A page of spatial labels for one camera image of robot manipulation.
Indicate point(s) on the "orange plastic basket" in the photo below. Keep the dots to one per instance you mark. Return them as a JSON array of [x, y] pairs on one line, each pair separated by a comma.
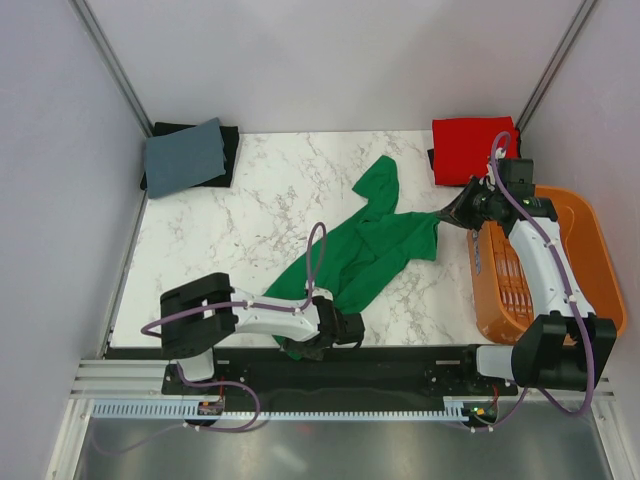
[[501, 294]]

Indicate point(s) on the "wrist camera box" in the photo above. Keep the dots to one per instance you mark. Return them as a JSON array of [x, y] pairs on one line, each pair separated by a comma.
[[352, 330], [517, 176]]

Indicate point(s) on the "white slotted cable duct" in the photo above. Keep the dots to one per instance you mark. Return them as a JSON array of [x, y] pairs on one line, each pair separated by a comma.
[[181, 409]]

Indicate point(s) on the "folded black shirt right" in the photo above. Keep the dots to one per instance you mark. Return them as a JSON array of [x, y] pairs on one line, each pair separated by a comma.
[[459, 153]]

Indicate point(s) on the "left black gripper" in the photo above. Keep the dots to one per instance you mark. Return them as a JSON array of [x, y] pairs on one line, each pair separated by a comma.
[[300, 350]]

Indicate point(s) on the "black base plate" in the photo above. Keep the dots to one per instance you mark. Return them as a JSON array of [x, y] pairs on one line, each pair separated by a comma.
[[369, 378]]

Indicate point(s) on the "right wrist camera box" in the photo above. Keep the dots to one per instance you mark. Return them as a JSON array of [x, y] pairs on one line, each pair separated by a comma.
[[517, 176]]

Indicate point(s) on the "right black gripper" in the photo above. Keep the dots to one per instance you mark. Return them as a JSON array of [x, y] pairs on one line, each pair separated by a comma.
[[457, 211]]

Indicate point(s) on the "green polo shirt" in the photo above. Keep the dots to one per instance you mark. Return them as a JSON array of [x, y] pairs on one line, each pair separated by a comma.
[[365, 252]]

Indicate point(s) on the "folded red shirt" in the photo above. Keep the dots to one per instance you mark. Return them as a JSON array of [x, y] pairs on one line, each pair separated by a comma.
[[473, 122]]

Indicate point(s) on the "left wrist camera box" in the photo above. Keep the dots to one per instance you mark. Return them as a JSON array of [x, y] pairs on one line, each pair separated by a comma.
[[352, 330]]

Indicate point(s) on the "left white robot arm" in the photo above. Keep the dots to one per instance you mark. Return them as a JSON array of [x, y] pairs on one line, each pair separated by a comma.
[[202, 313]]

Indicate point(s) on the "aluminium corner post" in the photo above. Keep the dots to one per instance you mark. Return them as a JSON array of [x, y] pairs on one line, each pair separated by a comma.
[[560, 54], [103, 46]]

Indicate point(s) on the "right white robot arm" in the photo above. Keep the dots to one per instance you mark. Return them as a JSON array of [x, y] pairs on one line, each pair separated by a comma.
[[545, 293]]

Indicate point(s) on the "left aluminium corner post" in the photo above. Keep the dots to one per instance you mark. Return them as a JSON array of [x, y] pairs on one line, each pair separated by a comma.
[[103, 46]]

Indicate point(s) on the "right aluminium corner post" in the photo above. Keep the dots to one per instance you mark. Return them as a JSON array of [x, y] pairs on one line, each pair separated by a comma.
[[560, 54]]

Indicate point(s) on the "aluminium rail frame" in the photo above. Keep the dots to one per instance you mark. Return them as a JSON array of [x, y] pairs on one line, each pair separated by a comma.
[[143, 379]]

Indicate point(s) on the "folded grey-blue shirt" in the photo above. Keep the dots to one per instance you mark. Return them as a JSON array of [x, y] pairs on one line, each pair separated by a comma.
[[178, 157]]

